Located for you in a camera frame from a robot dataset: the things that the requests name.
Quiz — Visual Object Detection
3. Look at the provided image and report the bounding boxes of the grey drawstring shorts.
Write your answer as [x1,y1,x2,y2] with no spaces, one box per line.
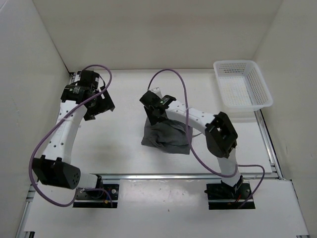
[141,118,190,155]

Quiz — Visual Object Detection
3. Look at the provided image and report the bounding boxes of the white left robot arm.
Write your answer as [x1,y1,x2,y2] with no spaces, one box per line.
[29,84,114,198]

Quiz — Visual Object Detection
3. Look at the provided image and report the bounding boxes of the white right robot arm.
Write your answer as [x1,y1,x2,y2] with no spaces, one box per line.
[140,91,243,198]

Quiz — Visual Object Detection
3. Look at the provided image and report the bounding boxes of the white perforated plastic basket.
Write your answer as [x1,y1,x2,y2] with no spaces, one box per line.
[213,59,273,117]

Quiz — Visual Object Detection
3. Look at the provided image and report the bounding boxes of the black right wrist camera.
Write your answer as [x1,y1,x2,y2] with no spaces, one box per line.
[139,87,162,108]

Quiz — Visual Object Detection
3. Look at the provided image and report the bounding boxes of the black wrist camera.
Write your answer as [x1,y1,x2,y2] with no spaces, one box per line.
[77,70,100,89]
[139,87,162,108]

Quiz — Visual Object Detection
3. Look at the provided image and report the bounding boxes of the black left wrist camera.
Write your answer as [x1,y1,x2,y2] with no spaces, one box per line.
[77,70,100,89]

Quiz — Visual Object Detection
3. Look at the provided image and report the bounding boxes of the front aluminium frame rail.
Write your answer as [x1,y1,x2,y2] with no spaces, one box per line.
[100,172,281,180]

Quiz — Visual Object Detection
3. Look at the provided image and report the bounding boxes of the aluminium frame rail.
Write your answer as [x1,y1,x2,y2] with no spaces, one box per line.
[251,110,310,238]
[100,172,281,180]
[15,71,74,238]

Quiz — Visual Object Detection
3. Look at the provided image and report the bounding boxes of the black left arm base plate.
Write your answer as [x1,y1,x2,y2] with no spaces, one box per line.
[73,182,119,209]

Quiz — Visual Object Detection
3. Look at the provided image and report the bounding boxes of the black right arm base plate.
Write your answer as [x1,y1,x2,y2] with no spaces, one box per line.
[204,183,252,210]

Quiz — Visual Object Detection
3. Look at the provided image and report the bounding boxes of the right aluminium frame rail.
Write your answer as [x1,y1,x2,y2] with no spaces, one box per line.
[251,110,310,238]

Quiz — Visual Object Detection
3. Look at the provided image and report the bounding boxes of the left aluminium frame rail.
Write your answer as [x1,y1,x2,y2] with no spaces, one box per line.
[15,71,74,238]

